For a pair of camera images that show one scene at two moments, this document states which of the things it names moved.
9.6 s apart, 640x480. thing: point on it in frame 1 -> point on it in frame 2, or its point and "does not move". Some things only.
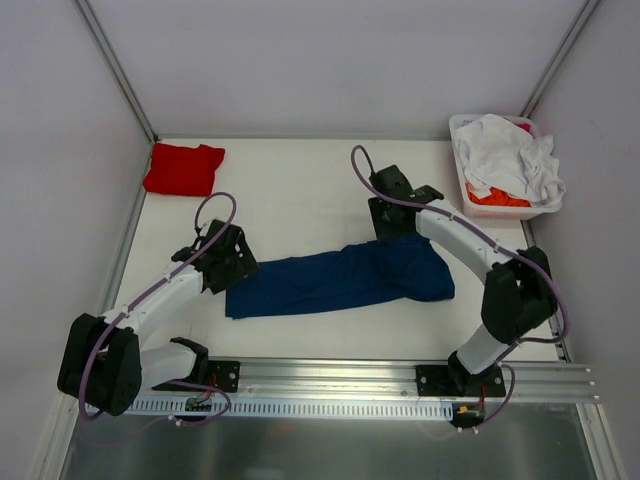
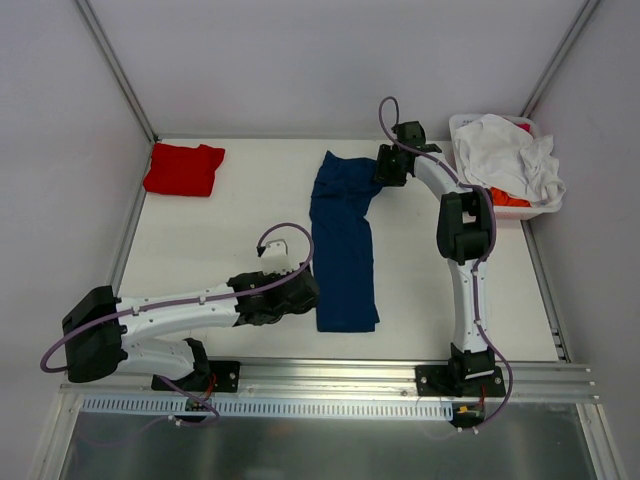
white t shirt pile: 493,154 does not move
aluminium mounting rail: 394,380 does not move
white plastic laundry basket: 492,211 does not move
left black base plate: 224,374 does not move
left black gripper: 241,261 -> 304,291
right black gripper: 388,220 -> 385,167
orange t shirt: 497,197 does not move
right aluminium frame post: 579,25 does not move
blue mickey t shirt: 404,268 -> 342,243
